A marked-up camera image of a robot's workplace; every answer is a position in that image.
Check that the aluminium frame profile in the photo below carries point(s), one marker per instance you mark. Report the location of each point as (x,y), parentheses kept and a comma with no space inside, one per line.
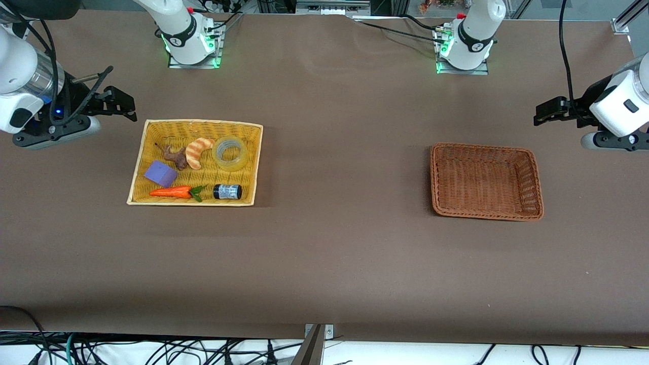
(626,20)

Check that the toy croissant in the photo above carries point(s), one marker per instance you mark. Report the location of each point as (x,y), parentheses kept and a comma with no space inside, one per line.
(194,152)

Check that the small jar with black lid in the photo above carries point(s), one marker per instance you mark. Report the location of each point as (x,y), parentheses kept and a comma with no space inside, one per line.
(227,191)

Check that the grey metal frame box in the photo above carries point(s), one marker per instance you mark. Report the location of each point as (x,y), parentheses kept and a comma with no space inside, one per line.
(332,7)

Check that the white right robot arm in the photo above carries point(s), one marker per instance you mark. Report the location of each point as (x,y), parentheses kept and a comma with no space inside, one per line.
(15,61)

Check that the brown wicker basket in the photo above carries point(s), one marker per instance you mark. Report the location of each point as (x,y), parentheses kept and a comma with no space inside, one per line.
(481,182)

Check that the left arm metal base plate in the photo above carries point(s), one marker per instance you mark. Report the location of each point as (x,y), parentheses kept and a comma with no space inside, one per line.
(481,70)

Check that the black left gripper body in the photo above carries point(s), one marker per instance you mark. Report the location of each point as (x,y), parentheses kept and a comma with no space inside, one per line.
(577,110)

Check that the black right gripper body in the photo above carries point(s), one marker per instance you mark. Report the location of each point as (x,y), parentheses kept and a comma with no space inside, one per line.
(81,100)

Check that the clear yellowish tape roll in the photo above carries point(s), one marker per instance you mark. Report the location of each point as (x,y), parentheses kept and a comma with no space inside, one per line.
(218,156)

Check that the brown lion figurine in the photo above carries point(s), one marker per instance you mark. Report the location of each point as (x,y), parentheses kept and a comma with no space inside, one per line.
(177,158)

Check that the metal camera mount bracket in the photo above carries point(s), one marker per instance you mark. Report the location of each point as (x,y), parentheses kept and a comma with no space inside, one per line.
(312,350)

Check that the purple foam cube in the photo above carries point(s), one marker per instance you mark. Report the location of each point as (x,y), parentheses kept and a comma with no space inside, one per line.
(161,173)

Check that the yellow woven basket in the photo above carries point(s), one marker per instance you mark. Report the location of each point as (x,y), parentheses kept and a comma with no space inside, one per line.
(223,180)

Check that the orange toy carrot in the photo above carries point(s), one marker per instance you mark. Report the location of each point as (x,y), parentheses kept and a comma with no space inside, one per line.
(172,192)

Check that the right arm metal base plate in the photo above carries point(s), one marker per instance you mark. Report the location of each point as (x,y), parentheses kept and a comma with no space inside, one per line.
(219,48)

